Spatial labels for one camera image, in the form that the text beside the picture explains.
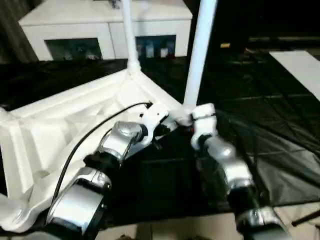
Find white plastic table top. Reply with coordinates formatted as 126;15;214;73
0;67;194;233

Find black table mat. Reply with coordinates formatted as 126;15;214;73
0;56;320;226

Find white flat board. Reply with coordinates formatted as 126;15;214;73
269;50;320;100

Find black cabinet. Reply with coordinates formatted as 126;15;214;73
191;0;320;52

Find white cabinet with glass doors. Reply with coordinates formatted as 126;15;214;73
18;0;194;61

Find black metal table leg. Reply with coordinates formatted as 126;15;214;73
291;210;320;228

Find grey curtain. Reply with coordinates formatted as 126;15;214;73
0;0;40;64

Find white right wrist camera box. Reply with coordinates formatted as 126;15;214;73
190;102;219;151

